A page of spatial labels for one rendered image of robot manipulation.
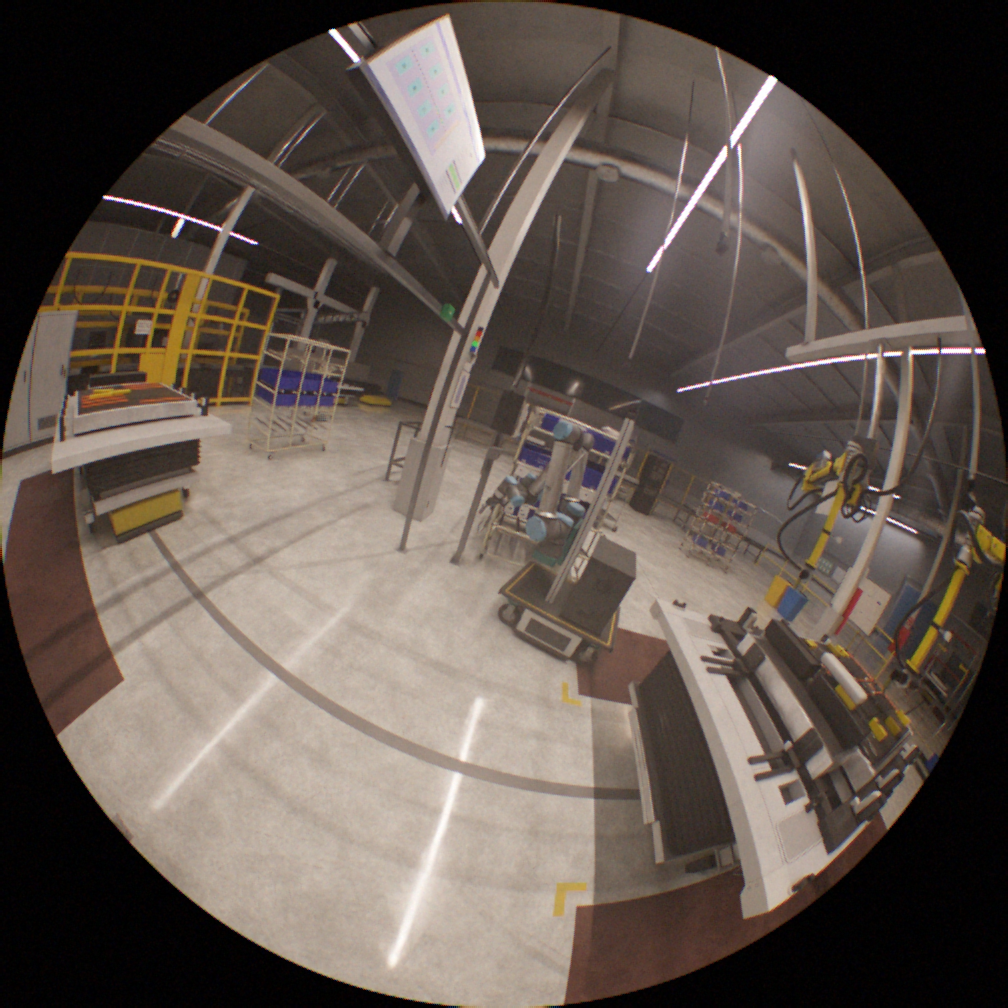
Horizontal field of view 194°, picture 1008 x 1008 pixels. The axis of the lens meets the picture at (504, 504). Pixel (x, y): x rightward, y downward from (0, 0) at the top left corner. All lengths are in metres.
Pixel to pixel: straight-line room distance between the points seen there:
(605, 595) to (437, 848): 1.75
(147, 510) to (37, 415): 4.32
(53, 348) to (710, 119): 12.66
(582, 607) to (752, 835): 1.73
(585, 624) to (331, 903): 2.19
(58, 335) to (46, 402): 0.99
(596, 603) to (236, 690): 2.22
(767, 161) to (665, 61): 3.30
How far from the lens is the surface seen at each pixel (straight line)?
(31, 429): 6.92
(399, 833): 1.51
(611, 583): 2.01
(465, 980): 1.65
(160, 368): 7.87
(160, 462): 2.82
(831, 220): 10.99
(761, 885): 1.19
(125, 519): 3.02
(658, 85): 9.47
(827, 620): 7.40
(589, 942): 1.79
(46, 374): 6.79
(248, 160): 1.02
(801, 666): 1.80
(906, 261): 11.00
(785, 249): 8.65
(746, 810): 1.19
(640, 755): 1.61
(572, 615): 2.16
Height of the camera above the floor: 1.50
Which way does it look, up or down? 17 degrees down
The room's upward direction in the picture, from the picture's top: 20 degrees clockwise
